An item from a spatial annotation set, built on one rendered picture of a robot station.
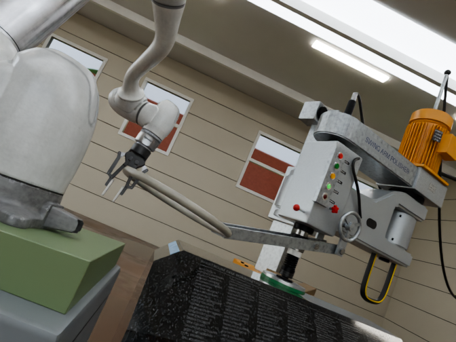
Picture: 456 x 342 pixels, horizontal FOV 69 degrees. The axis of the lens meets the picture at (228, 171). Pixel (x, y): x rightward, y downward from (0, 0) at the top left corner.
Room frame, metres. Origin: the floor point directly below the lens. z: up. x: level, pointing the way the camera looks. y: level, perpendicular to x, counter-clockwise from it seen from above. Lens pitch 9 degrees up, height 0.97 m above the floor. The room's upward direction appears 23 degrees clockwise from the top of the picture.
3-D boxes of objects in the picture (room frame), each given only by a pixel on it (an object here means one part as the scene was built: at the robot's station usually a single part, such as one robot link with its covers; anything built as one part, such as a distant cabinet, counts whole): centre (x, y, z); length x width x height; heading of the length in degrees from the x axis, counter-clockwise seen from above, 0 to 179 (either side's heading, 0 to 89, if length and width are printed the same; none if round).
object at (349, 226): (1.58, -0.61, 1.20); 0.15 x 0.10 x 0.15; 117
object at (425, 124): (1.92, -1.04, 1.90); 0.31 x 0.28 x 0.40; 27
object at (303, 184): (1.67, -0.52, 1.32); 0.36 x 0.22 x 0.45; 117
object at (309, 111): (2.38, -0.42, 2.00); 0.20 x 0.18 x 0.15; 8
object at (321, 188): (1.50, -0.44, 1.37); 0.08 x 0.03 x 0.28; 117
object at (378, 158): (1.79, -0.76, 1.62); 0.96 x 0.25 x 0.17; 117
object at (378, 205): (1.80, -0.81, 1.30); 0.74 x 0.23 x 0.49; 117
